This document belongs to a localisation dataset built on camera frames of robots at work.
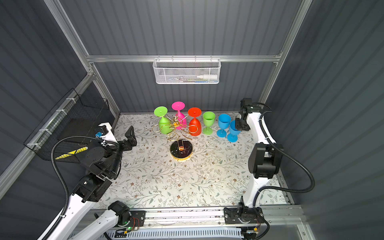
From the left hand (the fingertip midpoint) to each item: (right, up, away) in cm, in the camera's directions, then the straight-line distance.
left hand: (122, 129), depth 63 cm
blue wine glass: (+58, -5, +39) cm, 70 cm away
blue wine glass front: (+50, +5, +33) cm, 60 cm away
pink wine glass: (+22, +13, +20) cm, 33 cm away
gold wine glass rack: (+22, -14, +34) cm, 43 cm away
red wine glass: (+31, +2, +23) cm, 38 cm away
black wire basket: (-33, +7, +18) cm, 39 cm away
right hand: (+61, 0, +28) cm, 67 cm away
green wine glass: (+13, +3, +22) cm, 26 cm away
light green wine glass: (+41, +7, +38) cm, 56 cm away
